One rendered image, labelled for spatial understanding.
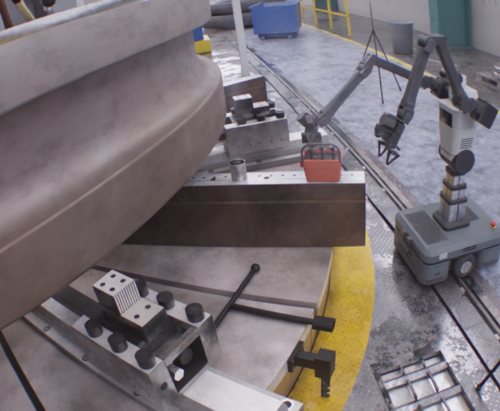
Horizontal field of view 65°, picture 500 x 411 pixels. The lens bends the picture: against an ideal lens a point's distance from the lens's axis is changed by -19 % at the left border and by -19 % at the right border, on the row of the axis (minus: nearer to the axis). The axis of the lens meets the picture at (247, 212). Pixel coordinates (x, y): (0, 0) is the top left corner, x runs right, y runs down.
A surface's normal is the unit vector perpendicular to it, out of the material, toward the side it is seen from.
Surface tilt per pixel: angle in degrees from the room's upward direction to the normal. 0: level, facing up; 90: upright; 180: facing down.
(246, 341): 0
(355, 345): 0
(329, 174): 97
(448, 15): 90
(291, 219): 90
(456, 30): 90
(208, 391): 0
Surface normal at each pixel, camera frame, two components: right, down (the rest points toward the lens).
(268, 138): 0.19, 0.47
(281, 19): -0.19, 0.51
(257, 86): 0.55, 0.36
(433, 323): -0.13, -0.86
